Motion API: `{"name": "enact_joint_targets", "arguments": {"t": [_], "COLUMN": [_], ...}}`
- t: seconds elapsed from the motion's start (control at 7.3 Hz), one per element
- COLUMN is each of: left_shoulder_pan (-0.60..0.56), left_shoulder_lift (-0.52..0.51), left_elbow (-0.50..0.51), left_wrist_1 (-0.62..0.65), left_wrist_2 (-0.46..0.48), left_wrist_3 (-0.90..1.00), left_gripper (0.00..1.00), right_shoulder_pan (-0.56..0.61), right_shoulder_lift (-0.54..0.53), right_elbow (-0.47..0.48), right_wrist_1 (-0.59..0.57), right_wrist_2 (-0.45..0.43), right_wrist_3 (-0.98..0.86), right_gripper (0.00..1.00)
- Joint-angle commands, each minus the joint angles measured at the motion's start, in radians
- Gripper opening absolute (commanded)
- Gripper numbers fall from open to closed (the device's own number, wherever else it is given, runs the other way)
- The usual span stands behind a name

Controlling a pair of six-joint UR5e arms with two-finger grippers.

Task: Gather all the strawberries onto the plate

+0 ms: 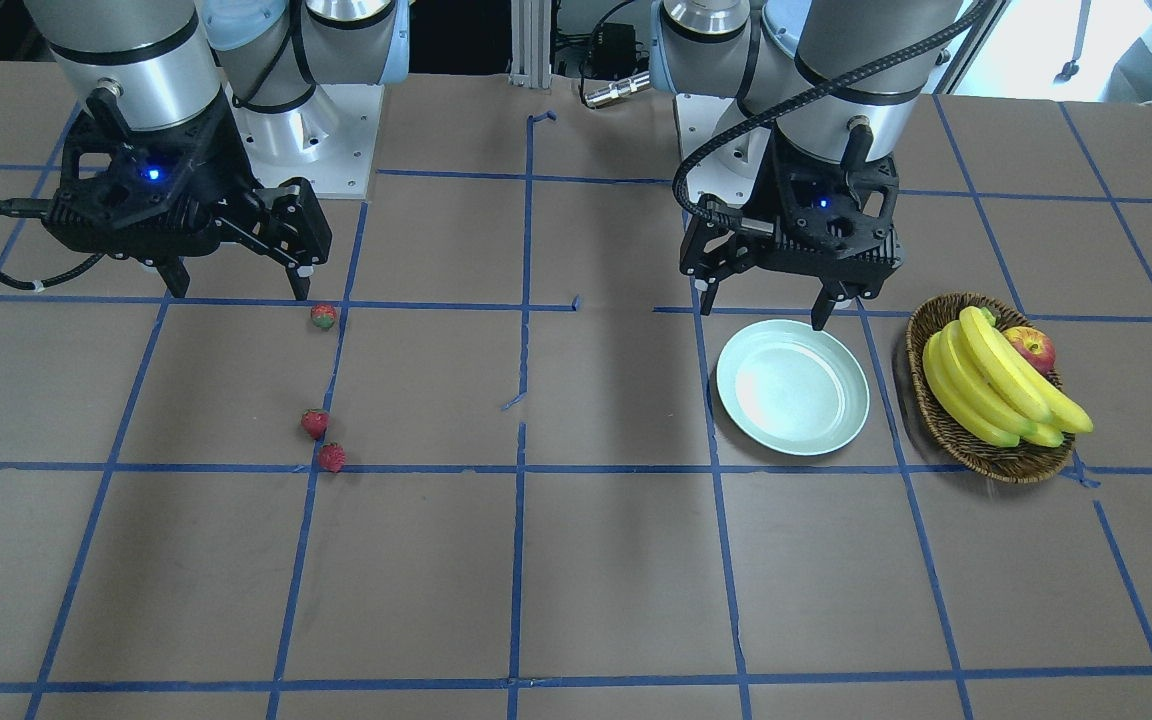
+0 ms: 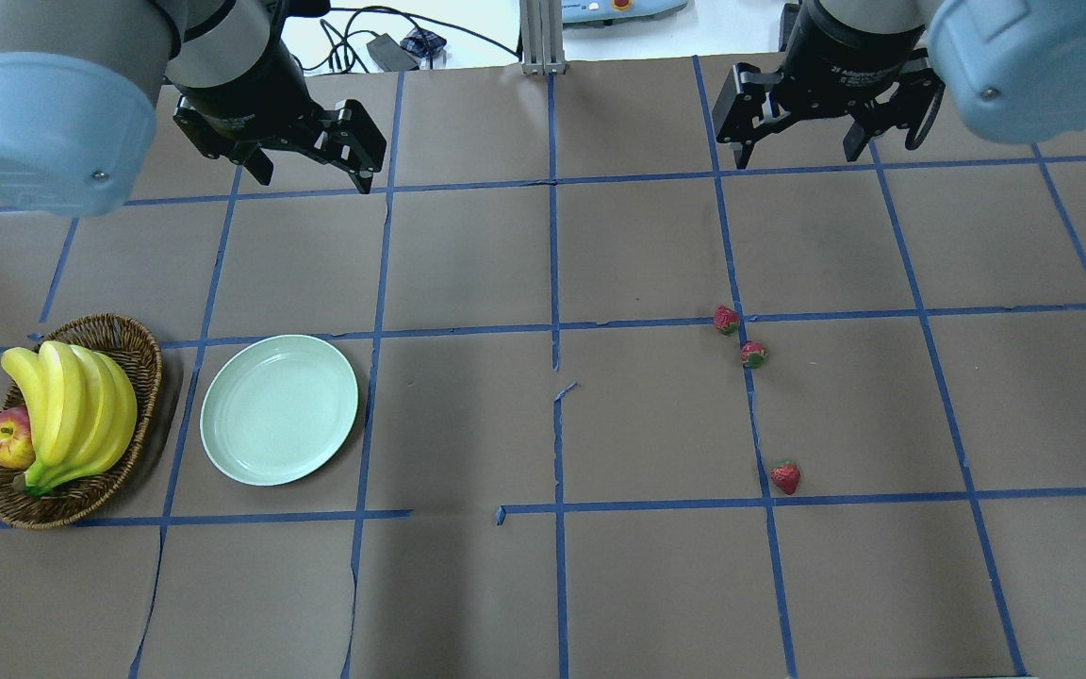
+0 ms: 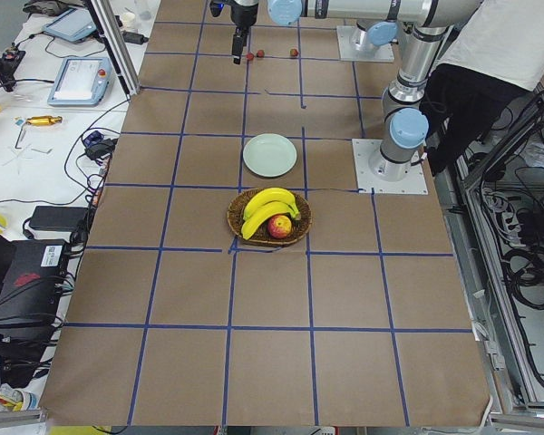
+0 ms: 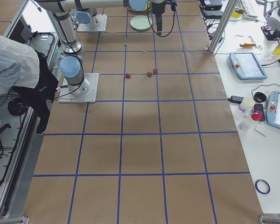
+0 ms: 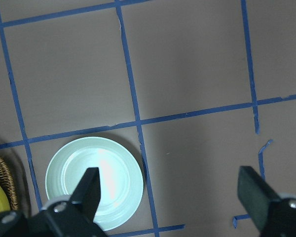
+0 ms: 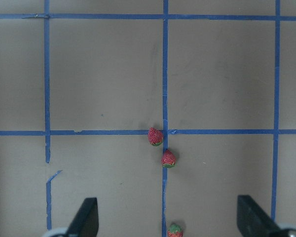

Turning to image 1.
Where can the black power adapter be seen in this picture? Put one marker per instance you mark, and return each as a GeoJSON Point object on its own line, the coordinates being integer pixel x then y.
{"type": "Point", "coordinates": [610, 52]}

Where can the light green plate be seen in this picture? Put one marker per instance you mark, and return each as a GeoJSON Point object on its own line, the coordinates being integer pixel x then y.
{"type": "Point", "coordinates": [795, 390]}

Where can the silver cable connector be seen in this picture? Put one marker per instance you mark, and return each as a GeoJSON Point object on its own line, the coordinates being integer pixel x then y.
{"type": "Point", "coordinates": [616, 91]}

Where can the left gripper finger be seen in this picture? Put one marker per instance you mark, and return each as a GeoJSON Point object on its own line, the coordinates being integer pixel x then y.
{"type": "Point", "coordinates": [708, 291]}
{"type": "Point", "coordinates": [832, 294]}

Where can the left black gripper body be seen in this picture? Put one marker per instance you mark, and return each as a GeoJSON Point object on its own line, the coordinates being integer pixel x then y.
{"type": "Point", "coordinates": [719, 257]}

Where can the aluminium frame post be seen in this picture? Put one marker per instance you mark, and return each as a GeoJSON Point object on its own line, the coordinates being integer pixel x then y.
{"type": "Point", "coordinates": [531, 32]}

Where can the yellow banana bunch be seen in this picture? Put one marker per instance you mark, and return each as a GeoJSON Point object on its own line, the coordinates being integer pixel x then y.
{"type": "Point", "coordinates": [991, 391]}

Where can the red strawberry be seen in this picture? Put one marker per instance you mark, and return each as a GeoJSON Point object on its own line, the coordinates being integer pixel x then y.
{"type": "Point", "coordinates": [316, 422]}
{"type": "Point", "coordinates": [331, 457]}
{"type": "Point", "coordinates": [324, 316]}

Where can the red apple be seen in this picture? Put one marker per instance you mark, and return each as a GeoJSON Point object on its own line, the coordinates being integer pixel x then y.
{"type": "Point", "coordinates": [1034, 346]}

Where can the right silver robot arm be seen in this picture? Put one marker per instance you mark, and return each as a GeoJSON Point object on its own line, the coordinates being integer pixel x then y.
{"type": "Point", "coordinates": [166, 60]}

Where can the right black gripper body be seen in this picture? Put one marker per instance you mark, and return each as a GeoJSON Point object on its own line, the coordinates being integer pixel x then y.
{"type": "Point", "coordinates": [228, 158]}

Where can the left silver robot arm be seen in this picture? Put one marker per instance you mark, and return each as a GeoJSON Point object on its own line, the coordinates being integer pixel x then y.
{"type": "Point", "coordinates": [849, 65]}

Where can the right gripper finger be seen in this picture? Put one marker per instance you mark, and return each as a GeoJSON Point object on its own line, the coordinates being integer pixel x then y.
{"type": "Point", "coordinates": [300, 278]}
{"type": "Point", "coordinates": [175, 276]}

